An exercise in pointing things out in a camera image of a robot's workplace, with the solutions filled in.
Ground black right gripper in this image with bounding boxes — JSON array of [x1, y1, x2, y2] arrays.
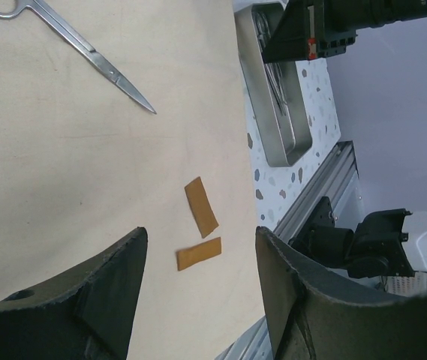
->
[[262, 1, 427, 64]]

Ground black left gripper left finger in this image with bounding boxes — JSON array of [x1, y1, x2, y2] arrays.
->
[[0, 227, 148, 359]]

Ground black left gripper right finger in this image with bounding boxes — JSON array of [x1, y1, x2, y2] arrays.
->
[[255, 226, 427, 359]]

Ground steel hemostat forceps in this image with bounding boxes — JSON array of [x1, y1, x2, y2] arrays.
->
[[254, 10, 293, 116]]

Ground brown bandage strip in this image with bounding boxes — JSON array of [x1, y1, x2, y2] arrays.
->
[[185, 176, 219, 239], [176, 237, 222, 272]]

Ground steel surgical scissors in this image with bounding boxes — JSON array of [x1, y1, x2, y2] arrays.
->
[[0, 0, 157, 114]]

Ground long steel tweezers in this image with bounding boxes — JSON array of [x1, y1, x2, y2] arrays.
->
[[272, 64, 288, 116]]

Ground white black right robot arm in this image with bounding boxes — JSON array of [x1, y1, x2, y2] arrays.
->
[[262, 1, 427, 279]]

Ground steel instrument tray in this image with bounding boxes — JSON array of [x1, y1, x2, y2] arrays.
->
[[235, 2, 313, 167]]

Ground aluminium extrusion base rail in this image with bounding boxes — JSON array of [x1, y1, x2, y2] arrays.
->
[[217, 141, 365, 359]]

